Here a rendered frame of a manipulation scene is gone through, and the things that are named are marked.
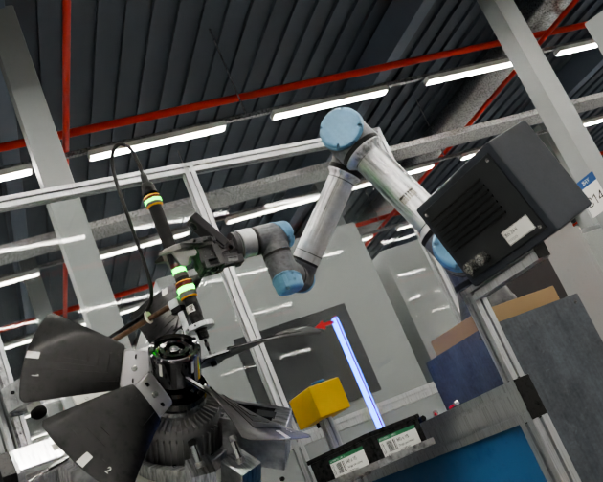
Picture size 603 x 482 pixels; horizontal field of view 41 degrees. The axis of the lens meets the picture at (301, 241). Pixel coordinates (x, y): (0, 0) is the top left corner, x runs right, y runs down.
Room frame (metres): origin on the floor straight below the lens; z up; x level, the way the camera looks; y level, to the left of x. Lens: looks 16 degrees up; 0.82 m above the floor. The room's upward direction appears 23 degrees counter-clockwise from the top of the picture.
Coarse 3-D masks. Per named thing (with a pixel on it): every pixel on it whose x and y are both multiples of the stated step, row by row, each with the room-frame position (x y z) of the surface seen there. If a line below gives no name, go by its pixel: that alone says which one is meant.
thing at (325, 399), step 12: (324, 384) 2.23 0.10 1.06; (336, 384) 2.25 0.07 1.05; (300, 396) 2.27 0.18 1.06; (312, 396) 2.21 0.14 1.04; (324, 396) 2.23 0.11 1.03; (336, 396) 2.24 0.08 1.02; (300, 408) 2.30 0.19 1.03; (312, 408) 2.23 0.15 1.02; (324, 408) 2.22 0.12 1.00; (336, 408) 2.24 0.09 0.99; (300, 420) 2.32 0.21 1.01; (312, 420) 2.26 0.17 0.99
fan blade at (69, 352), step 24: (48, 336) 1.81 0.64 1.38; (72, 336) 1.81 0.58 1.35; (96, 336) 1.81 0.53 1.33; (24, 360) 1.79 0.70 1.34; (48, 360) 1.79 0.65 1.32; (72, 360) 1.79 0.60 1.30; (96, 360) 1.80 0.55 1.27; (120, 360) 1.80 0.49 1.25; (24, 384) 1.77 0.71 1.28; (48, 384) 1.78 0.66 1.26; (72, 384) 1.79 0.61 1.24; (96, 384) 1.80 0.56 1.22
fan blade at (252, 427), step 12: (216, 396) 1.70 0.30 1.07; (228, 408) 1.66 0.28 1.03; (240, 408) 1.70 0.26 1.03; (240, 420) 1.64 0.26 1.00; (252, 420) 1.67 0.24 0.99; (264, 420) 1.71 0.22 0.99; (240, 432) 1.60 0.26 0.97; (252, 432) 1.61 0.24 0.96; (264, 432) 1.64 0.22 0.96; (276, 432) 1.67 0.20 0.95; (288, 432) 1.71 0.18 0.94; (300, 432) 1.77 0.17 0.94
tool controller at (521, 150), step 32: (512, 128) 1.32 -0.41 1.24; (480, 160) 1.32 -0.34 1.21; (512, 160) 1.30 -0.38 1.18; (544, 160) 1.34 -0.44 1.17; (448, 192) 1.42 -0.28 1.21; (480, 192) 1.37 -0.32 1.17; (512, 192) 1.32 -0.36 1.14; (544, 192) 1.32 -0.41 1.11; (576, 192) 1.35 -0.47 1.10; (448, 224) 1.47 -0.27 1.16; (480, 224) 1.42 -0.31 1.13; (512, 224) 1.37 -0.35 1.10; (544, 224) 1.32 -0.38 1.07; (480, 256) 1.44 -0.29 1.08; (512, 256) 1.42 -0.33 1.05
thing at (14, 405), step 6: (12, 384) 2.10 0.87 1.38; (18, 384) 2.09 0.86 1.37; (6, 390) 2.11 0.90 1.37; (12, 390) 2.10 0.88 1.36; (18, 390) 2.10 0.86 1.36; (6, 396) 2.12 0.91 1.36; (12, 396) 2.11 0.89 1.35; (18, 396) 2.10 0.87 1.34; (6, 402) 2.12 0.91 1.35; (12, 402) 2.11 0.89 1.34; (18, 402) 2.10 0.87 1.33; (30, 402) 2.10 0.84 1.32; (12, 408) 2.11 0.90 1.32; (18, 408) 2.12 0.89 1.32; (24, 408) 2.15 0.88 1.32; (12, 414) 2.14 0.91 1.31; (18, 414) 2.16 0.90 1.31
